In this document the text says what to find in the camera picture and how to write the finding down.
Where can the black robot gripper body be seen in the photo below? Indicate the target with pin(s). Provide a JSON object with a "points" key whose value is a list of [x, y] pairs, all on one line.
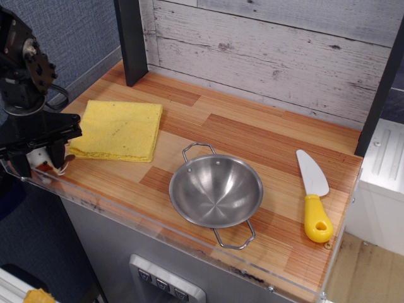
{"points": [[26, 133]]}

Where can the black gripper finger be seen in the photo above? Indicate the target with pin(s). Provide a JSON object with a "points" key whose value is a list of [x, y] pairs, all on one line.
{"points": [[56, 151], [20, 163]]}

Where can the red and white plush toy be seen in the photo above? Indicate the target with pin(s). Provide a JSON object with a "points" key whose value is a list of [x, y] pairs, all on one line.
{"points": [[40, 160]]}

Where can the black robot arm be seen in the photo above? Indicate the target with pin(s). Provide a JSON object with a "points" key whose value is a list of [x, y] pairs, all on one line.
{"points": [[26, 73]]}

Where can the yellow object bottom left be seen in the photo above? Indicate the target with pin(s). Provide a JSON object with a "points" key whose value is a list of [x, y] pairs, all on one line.
{"points": [[38, 296]]}

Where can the yellow folded cloth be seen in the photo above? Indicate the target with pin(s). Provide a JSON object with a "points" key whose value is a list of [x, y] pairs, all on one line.
{"points": [[115, 130]]}

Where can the silver dispenser button panel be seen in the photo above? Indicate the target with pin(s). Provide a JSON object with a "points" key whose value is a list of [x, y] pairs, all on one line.
{"points": [[167, 282]]}

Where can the white side cabinet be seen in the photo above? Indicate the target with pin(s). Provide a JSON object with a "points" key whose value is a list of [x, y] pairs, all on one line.
{"points": [[376, 212]]}

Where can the clear acrylic guard rail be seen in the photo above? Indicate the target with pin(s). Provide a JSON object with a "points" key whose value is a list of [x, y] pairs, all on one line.
{"points": [[267, 138]]}

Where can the black left frame post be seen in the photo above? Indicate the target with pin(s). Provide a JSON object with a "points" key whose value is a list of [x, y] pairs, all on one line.
{"points": [[131, 37]]}

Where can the stainless steel handled bowl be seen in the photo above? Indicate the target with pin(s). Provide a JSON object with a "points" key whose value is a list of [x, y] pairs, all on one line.
{"points": [[216, 191]]}

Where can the white knife yellow handle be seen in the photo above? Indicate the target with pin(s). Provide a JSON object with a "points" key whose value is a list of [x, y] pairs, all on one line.
{"points": [[317, 225]]}

